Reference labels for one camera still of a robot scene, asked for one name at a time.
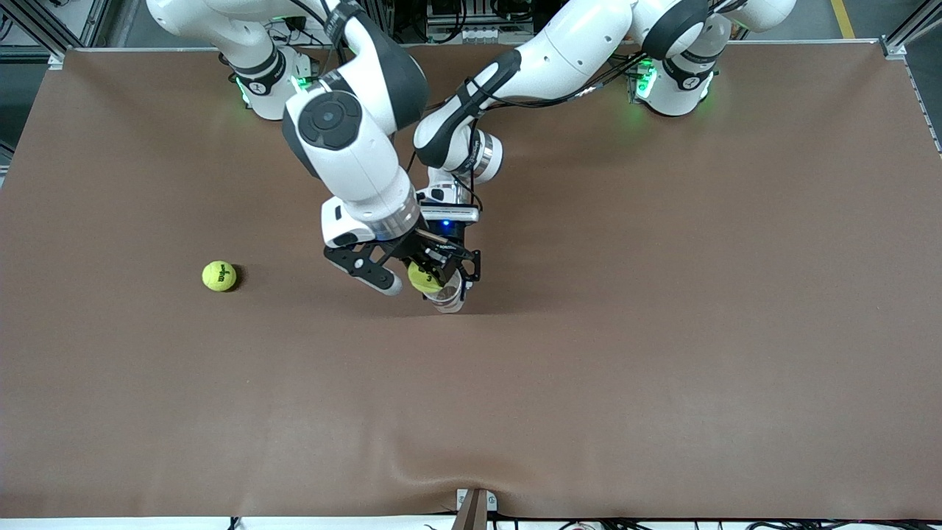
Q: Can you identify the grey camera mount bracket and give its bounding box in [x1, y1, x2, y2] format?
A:
[456, 488, 498, 530]

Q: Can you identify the yellow-green tennis ball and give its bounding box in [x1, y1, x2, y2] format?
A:
[407, 263, 445, 295]
[202, 261, 238, 292]

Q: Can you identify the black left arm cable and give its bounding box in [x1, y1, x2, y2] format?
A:
[408, 52, 648, 214]

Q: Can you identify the aluminium frame profile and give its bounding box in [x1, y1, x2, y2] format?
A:
[0, 0, 74, 56]
[882, 0, 942, 56]

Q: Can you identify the blue white tennis ball can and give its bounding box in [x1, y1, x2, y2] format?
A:
[425, 269, 466, 314]

